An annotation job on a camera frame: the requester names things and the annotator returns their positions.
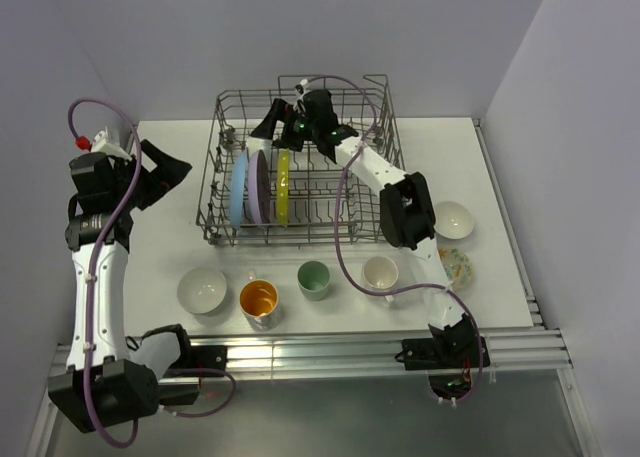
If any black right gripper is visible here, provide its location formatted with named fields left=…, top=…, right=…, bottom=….
left=251, top=99, right=319, bottom=153

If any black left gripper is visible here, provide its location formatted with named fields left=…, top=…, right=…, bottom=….
left=111, top=140, right=190, bottom=211

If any green polka-dot plate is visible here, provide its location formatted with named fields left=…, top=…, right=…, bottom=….
left=276, top=149, right=290, bottom=226

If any lilac plastic plate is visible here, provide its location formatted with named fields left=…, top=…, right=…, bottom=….
left=247, top=150, right=271, bottom=224

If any blue plastic plate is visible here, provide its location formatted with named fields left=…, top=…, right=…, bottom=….
left=230, top=150, right=249, bottom=228

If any white bowl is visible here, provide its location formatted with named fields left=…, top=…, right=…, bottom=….
left=177, top=267, right=227, bottom=315
left=434, top=201, right=475, bottom=240
left=245, top=136, right=272, bottom=160

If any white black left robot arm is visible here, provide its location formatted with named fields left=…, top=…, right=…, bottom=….
left=48, top=140, right=198, bottom=433

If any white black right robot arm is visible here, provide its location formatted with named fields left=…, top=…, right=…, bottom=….
left=251, top=87, right=486, bottom=370

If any green cup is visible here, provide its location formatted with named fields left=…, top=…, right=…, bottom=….
left=297, top=261, right=331, bottom=301

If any floral mug orange inside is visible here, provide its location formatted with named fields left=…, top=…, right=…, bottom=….
left=239, top=269, right=280, bottom=331

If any cream white mug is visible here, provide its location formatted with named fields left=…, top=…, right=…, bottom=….
left=361, top=256, right=399, bottom=292

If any floral painted bowl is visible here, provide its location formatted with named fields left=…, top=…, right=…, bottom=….
left=438, top=246, right=474, bottom=291

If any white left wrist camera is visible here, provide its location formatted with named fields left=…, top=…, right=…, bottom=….
left=75, top=127, right=132, bottom=161

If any grey wire dish rack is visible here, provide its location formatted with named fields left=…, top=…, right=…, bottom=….
left=196, top=74, right=407, bottom=246

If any aluminium frame rail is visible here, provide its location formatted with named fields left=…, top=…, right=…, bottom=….
left=27, top=326, right=601, bottom=457

